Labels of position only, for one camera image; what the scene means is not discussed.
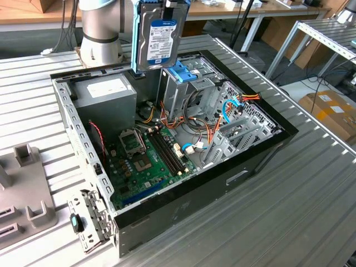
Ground hard disk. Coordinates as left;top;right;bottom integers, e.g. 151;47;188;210
130;0;191;73

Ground blue SATA wire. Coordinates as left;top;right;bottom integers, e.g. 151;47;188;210
182;97;243;152

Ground red yellow power wire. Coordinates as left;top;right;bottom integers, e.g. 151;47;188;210
160;93;261;145

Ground metal disk bay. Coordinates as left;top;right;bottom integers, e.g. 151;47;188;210
201;115;281;169

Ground blue plastic drive latch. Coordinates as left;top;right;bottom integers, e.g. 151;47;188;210
166;62;200;83

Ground wooden desk white legs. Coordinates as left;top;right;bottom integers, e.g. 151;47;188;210
182;0;333;53

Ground grey metal drive cage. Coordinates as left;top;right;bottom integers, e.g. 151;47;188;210
155;68;223;120

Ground plain cardboard box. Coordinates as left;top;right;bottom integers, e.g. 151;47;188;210
261;16;325;70

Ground grey power supply unit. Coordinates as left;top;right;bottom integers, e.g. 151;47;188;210
71;77;137;134

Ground black RAM slot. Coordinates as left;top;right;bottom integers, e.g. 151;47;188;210
154;133;179;174
160;130;187;170
157;132;184;172
150;134;176;176

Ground metal socket cover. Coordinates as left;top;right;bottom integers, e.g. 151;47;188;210
119;129;147;156

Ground green motherboard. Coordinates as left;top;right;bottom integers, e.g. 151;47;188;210
107;126;198;211

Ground blue expansion slot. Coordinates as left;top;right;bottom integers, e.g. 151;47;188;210
122;180;167;206

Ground cardboard box with labels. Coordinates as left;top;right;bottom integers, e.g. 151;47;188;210
299;90;356;145

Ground open black PC case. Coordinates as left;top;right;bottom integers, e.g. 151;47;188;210
50;49;300;258

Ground grey parts rack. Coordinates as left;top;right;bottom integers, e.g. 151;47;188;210
0;144;61;251

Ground black teal case latch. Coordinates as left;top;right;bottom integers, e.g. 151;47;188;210
70;213;86;233

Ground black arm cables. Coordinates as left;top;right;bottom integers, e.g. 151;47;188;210
54;0;82;55

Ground yellow black power wire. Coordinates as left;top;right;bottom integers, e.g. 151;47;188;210
139;100;157;123

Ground thin wire white plug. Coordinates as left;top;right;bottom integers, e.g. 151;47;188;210
185;140;205;156

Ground aluminium frame table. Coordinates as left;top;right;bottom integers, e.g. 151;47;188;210
265;18;356;82

